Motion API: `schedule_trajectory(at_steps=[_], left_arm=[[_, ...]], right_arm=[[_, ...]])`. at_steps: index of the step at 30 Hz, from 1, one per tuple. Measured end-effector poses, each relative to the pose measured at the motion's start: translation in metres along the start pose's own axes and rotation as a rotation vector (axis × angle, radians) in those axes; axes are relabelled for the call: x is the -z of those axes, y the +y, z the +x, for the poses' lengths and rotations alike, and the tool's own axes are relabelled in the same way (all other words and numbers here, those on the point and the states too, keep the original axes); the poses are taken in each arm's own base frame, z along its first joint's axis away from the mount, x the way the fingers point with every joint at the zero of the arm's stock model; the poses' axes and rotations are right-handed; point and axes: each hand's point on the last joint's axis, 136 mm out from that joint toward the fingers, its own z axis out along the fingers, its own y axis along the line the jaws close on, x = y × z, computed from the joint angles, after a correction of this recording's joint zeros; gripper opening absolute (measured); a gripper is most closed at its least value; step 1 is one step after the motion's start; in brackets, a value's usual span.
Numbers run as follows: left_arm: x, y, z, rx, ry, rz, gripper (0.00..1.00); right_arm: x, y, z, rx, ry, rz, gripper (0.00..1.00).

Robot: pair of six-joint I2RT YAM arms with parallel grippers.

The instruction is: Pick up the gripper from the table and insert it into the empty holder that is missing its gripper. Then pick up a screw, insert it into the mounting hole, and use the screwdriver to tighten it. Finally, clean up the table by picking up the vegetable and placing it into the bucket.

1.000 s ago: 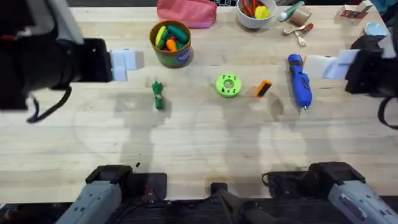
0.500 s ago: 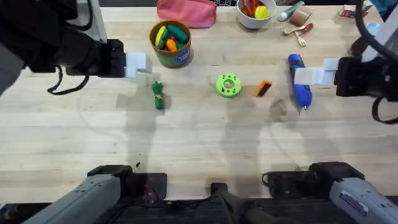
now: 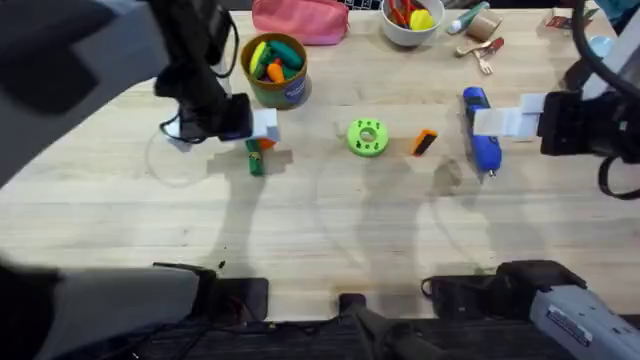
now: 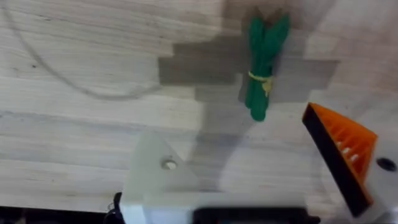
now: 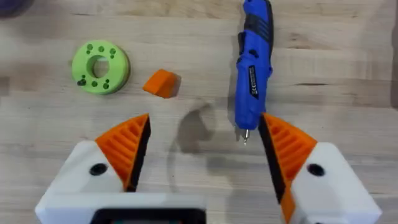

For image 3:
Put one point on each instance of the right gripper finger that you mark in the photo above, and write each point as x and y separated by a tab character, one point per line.
500	129
531	106

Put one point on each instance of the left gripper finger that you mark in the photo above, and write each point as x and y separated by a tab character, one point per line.
266	144
266	125

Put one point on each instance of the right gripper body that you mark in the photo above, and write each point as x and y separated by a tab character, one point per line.
562	125

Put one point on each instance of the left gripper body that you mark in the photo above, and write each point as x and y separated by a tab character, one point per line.
200	100

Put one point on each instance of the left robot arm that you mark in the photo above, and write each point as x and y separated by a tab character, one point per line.
60	310

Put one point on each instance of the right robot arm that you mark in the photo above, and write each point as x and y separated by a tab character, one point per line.
575	320

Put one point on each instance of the green toy vegetable bundle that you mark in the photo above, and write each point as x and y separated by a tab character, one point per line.
255	161

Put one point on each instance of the blue electric screwdriver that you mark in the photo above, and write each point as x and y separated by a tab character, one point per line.
482	147

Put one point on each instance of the brown tub of toy vegetables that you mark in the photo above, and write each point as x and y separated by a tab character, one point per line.
275	70

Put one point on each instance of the wooden fork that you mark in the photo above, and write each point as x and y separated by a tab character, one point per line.
483	64

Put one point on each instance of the orange ribbed wedge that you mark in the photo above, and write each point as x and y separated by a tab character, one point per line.
424	142

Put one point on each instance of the pale blue round object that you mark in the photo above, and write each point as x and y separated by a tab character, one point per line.
600	46

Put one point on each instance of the red and dark card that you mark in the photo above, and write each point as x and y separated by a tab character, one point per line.
560	21

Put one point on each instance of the brown cardboard roll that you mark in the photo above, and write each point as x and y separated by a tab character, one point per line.
484	24

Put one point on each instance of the green disc with holes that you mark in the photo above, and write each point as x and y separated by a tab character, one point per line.
367	146

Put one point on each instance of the white and green tube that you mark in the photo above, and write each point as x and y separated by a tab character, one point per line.
467	17

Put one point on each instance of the pink zip bag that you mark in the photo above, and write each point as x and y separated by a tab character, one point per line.
300	20

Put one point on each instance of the white bowl of toys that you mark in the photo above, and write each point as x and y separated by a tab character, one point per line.
412	25

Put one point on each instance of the black stand foot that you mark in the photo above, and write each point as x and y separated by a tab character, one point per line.
370	325

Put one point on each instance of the black rail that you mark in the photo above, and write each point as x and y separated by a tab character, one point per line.
300	342

